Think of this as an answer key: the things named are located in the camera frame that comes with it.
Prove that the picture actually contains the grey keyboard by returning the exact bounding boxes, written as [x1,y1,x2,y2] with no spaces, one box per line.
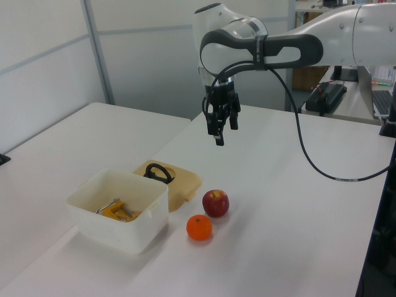
[371,89,395,119]

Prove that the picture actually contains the black electronic device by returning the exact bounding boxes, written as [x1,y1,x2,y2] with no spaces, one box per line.
[305,81,348,117]

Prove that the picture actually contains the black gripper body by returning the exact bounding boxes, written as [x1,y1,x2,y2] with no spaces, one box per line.
[204,80,241,116]

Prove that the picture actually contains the black monitor stand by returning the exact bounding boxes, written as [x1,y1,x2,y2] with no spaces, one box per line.
[330,65,359,83]

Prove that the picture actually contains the red apple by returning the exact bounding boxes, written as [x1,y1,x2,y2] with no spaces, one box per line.
[202,189,230,218]

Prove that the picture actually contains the black lid handle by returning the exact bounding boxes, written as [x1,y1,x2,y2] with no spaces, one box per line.
[143,163,176,186]

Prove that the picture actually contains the orange mandarin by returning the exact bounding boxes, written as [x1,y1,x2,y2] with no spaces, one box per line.
[186,214,213,241]

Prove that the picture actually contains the grey partition post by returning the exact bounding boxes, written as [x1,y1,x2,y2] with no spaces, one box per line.
[82,0,116,106]

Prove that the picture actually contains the white plastic container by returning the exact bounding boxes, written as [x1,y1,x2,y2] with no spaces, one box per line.
[66,168,170,256]

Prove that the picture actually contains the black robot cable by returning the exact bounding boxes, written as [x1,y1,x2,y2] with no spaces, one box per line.
[202,60,391,183]

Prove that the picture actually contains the beige container lid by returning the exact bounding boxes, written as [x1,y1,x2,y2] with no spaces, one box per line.
[132,160,204,213]

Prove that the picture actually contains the yellow C-clamp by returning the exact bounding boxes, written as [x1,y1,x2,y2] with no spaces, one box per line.
[94,197,143,223]

